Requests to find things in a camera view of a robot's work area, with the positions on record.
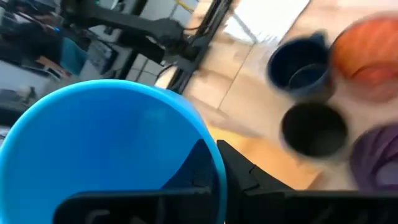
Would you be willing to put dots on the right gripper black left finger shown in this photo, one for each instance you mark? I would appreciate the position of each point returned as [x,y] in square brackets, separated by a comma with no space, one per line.
[199,171]

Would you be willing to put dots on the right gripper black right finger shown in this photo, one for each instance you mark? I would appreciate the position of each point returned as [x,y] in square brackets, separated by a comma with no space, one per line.
[248,193]

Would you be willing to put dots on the black matte tumbler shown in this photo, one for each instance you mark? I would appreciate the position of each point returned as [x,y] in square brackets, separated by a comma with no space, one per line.
[314,130]

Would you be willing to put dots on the light blue plastic mug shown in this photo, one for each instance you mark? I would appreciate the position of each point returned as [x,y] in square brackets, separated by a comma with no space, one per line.
[93,140]

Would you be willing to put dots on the purple faceted tumbler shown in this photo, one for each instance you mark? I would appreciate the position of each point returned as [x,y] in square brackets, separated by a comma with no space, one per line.
[376,155]

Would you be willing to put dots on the dark blue glossy mug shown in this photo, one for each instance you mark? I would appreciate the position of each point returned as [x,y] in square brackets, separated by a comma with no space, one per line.
[300,65]

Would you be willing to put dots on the orange faceted tumbler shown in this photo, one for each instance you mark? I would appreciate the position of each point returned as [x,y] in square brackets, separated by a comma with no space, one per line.
[367,53]

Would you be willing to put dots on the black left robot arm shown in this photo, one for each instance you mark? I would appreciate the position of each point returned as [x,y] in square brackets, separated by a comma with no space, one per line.
[161,31]

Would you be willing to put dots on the yellow waffle cloth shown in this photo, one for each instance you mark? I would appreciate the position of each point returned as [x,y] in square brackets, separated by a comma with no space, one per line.
[264,165]

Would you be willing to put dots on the white checked towel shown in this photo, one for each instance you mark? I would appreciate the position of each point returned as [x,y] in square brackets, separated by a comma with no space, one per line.
[267,15]

